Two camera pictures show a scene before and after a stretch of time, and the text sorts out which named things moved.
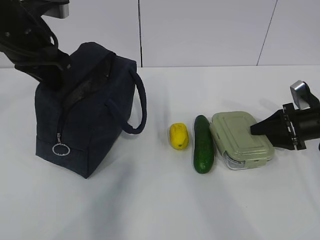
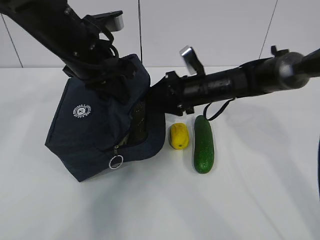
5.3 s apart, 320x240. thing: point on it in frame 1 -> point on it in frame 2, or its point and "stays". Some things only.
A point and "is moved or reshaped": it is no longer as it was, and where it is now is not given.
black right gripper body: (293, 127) -> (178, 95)
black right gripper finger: (273, 125) -> (156, 99)
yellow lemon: (179, 136) stays
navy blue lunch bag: (78, 121) is moved or reshaped
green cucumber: (203, 146) stays
